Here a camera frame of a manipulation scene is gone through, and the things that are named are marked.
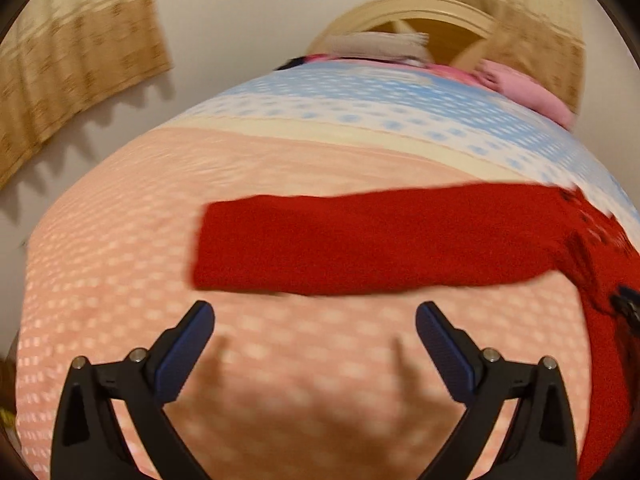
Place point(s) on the pink pillow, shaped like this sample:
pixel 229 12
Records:
pixel 514 85

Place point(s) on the beige patterned curtain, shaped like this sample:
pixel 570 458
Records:
pixel 61 57
pixel 542 39

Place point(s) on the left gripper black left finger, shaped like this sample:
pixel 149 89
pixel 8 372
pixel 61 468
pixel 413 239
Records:
pixel 88 442

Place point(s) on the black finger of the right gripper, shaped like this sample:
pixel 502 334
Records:
pixel 626 302

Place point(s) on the red knitted sweater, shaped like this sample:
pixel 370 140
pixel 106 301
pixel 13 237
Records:
pixel 478 234

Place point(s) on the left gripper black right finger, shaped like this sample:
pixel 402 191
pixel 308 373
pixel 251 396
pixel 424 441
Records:
pixel 540 442

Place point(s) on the right beige patterned curtain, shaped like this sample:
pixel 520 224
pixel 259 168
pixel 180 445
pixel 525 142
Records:
pixel 542 39

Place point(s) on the left beige patterned curtain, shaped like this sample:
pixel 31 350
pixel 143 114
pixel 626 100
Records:
pixel 61 57

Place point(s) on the patterned pink blue bedsheet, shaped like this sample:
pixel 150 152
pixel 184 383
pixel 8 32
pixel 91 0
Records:
pixel 293 387

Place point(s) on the striped grey pillow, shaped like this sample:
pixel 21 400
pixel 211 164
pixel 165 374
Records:
pixel 380 46

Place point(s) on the cream wooden headboard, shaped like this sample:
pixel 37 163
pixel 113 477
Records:
pixel 458 34

